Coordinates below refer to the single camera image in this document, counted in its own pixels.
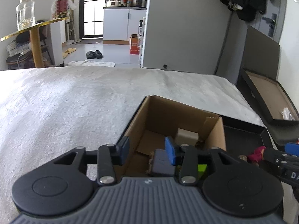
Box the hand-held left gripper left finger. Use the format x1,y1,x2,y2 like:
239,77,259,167
54,136,130,184

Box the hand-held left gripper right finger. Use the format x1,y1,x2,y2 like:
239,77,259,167
165,136,260,184

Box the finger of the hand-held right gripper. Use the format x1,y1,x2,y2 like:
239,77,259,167
284,142,299,157
263,147,288,168

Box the blue-grey plug adapter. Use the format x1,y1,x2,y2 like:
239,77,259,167
147,149,176,177

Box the pink toy figure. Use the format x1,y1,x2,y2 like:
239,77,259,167
247,146,267,162

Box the beige plug block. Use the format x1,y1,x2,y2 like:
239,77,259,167
176,128,199,145

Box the brown cardboard box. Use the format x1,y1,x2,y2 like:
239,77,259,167
115,95,227,178

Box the green hexagonal block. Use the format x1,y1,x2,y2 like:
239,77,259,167
198,164,208,178

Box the black shallow tray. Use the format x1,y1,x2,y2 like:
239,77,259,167
115,95,287,169

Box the black brown-lined flat box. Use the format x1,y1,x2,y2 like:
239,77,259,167
240,67,299,125

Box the white fluffy blanket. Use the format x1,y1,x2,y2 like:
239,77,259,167
0,66,267,224

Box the white floor towel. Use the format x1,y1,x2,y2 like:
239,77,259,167
67,60,116,68

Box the large open flat box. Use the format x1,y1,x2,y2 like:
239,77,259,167
236,25,299,145

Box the red cardboard box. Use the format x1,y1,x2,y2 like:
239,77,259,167
129,34,141,55

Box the brown door mat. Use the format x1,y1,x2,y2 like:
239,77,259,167
74,39,103,45

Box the white kitchen base cabinet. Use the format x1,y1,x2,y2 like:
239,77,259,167
102,6,148,45

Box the round gold-rimmed table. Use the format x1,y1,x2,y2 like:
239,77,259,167
0,16,71,68

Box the black-framed glass door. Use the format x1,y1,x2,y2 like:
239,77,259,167
79,0,108,40

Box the grey door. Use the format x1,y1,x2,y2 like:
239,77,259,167
247,0,289,44

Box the pale flat bundle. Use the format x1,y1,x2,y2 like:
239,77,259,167
6,42,32,55

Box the dark bag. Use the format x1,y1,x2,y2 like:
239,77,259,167
6,26,52,70

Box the clear glass bottle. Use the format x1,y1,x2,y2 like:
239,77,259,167
16,0,36,31

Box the black door lock handle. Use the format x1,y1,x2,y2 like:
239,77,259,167
261,13,278,37

